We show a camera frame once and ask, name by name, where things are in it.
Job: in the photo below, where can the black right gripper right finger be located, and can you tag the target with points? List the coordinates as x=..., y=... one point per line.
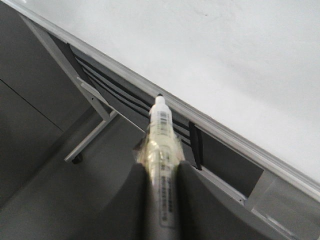
x=203, y=216

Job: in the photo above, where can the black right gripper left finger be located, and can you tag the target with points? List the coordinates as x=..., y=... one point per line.
x=123, y=217

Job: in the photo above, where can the black whiteboard marker pen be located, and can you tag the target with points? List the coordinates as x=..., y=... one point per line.
x=160, y=153

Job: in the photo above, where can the grey metal stand frame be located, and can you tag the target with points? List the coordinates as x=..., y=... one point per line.
x=282, y=198

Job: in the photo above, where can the white whiteboard with metal frame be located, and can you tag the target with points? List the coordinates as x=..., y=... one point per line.
x=247, y=71

